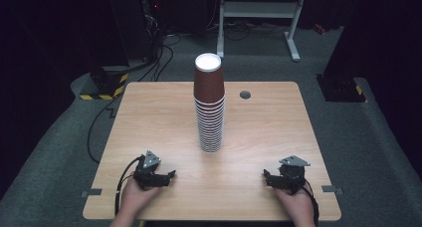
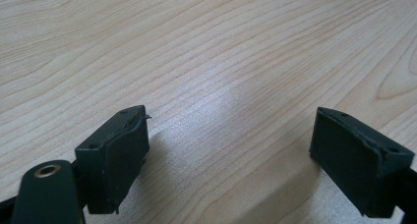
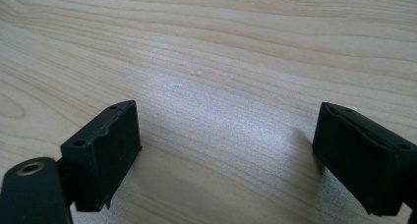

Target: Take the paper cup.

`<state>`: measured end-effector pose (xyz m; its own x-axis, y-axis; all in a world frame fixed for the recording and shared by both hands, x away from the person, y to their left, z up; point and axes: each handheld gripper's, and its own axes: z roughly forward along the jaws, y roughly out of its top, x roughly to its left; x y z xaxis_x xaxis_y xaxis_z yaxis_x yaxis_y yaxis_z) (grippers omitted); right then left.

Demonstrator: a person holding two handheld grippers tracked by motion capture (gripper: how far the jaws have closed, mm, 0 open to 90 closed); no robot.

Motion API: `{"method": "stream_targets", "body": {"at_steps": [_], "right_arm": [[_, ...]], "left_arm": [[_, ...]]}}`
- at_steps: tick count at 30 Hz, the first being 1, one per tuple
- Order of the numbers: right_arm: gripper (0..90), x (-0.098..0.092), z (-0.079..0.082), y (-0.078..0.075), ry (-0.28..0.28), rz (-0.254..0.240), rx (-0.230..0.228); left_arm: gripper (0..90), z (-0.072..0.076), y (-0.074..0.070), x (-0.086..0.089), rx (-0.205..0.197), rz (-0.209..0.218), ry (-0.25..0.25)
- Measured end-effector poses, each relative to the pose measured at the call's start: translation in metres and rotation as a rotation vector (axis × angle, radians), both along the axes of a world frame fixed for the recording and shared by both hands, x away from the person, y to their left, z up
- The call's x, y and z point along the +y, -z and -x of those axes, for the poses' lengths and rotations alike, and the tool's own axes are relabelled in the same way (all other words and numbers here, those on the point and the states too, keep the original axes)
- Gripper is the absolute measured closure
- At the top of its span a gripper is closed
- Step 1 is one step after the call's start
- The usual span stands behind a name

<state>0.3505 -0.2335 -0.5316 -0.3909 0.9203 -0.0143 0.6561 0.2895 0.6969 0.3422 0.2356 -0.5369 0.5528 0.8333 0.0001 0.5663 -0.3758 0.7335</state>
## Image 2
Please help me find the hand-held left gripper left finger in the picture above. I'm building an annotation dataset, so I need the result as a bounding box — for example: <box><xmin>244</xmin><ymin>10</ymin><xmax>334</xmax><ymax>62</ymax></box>
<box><xmin>74</xmin><ymin>104</ymin><xmax>152</xmax><ymax>215</ymax></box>

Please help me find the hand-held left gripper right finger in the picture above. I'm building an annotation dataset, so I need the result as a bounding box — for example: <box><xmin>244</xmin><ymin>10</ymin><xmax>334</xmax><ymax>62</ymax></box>
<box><xmin>309</xmin><ymin>106</ymin><xmax>415</xmax><ymax>219</ymax></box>

